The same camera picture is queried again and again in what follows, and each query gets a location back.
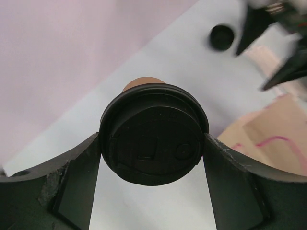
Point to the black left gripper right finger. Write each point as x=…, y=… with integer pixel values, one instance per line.
x=249, y=195

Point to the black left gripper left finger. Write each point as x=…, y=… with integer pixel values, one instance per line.
x=55, y=195

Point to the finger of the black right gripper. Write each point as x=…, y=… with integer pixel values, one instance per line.
x=294, y=68
x=258, y=18

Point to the pink and beige paper bag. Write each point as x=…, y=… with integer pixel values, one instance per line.
x=277, y=134

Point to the black plastic cup lid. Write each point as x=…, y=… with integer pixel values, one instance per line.
x=153, y=134

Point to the brown paper coffee cup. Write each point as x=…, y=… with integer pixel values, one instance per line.
x=141, y=81

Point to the stack of black cup lids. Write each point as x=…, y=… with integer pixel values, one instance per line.
x=221, y=37

